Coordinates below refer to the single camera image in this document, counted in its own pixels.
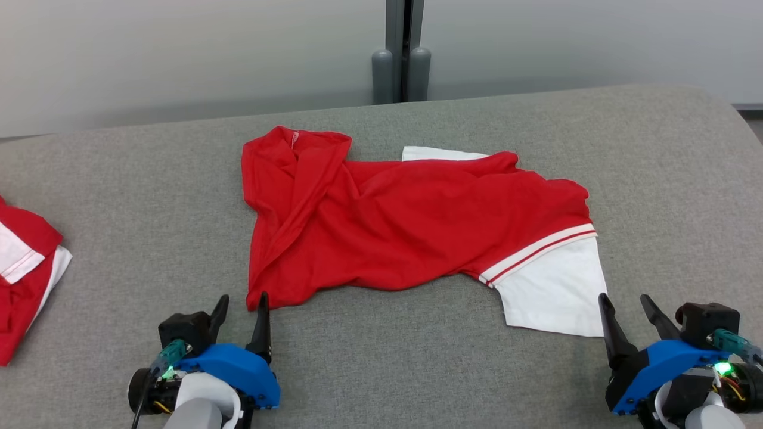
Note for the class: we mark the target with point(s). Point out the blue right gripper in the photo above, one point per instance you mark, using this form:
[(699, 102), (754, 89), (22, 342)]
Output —
[(661, 363)]

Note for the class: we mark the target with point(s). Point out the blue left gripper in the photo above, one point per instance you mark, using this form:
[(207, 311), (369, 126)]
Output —
[(238, 369)]

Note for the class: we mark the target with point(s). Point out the red white Bulls jersey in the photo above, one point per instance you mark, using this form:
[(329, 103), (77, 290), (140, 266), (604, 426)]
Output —
[(387, 238)]

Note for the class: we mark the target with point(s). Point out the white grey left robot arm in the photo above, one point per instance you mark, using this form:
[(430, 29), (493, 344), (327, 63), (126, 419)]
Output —
[(199, 408)]

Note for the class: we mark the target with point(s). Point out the red and white garment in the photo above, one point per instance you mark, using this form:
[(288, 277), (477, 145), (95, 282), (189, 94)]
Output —
[(24, 310)]

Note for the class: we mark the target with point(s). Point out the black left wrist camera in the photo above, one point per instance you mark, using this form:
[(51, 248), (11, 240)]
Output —
[(185, 329)]

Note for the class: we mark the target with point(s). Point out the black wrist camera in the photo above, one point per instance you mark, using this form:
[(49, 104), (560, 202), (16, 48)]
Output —
[(185, 329), (706, 319)]

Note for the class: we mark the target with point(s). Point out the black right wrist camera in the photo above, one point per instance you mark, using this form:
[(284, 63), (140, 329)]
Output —
[(706, 319)]

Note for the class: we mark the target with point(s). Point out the teal left camera connector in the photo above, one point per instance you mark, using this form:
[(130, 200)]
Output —
[(171, 353)]

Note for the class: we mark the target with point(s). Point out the teal camera connector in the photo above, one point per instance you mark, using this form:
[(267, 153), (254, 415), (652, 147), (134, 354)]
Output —
[(171, 353), (732, 342)]

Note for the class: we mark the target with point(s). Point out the teal right camera connector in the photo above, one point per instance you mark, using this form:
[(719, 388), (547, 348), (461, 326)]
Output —
[(732, 342)]

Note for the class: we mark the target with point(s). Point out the grey rounded post cylinder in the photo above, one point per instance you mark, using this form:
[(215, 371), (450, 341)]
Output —
[(382, 77), (419, 74)]

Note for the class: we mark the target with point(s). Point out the grey metal partition post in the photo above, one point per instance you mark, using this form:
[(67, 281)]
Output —
[(394, 36)]

